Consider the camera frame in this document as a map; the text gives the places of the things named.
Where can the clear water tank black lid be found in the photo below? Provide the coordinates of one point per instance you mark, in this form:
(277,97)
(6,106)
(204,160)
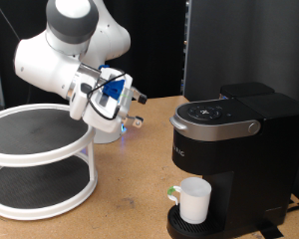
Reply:
(247,89)

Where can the metal rack upright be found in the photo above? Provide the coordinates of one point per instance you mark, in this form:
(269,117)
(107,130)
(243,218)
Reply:
(183,66)

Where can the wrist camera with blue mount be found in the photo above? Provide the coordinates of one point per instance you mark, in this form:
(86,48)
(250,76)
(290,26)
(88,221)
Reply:
(113,89)

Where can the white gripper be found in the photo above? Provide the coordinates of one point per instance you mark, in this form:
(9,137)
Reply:
(103,116)

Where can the white two-tier turntable shelf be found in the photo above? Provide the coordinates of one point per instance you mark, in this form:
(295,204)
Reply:
(36,142)

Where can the black tape strip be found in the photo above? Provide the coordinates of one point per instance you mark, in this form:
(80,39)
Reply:
(270,230)

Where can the black Keurig coffee machine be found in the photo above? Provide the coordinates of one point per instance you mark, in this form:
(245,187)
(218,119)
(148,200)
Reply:
(255,166)

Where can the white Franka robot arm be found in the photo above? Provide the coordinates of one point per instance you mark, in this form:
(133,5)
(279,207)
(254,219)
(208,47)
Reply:
(56,66)

